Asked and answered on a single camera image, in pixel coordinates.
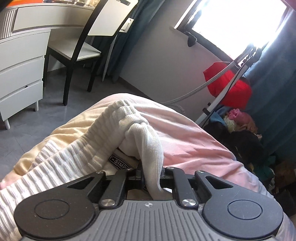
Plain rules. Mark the orange tray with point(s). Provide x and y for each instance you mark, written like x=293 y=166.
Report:
x=23 y=1

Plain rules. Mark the cream knit garment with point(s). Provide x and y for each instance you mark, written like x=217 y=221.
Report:
x=92 y=143

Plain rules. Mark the black item on sill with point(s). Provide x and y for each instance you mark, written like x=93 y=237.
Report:
x=192 y=39

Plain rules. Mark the bed with pastel blanket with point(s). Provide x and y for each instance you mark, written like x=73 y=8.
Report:
x=189 y=139

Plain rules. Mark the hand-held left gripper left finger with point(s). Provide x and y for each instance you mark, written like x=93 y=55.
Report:
x=115 y=185

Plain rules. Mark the garment steamer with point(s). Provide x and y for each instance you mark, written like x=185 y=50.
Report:
x=222 y=97

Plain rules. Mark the pile of colourful clothes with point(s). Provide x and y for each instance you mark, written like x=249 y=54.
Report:
x=242 y=136

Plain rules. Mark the group of cosmetic bottles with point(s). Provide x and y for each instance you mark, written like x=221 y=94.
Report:
x=86 y=1

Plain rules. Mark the white wall switch plate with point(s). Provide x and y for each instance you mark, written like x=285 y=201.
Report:
x=126 y=24

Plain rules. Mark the white dressing table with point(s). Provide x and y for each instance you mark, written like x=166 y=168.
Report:
x=20 y=58

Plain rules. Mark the black and white chair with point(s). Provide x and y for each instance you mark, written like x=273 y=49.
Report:
x=78 y=48

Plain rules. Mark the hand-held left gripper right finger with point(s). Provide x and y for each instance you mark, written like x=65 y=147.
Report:
x=178 y=183

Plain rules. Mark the dark framed window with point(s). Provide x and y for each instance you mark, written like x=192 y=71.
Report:
x=231 y=20

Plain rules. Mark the red bag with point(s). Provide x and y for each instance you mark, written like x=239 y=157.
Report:
x=240 y=92

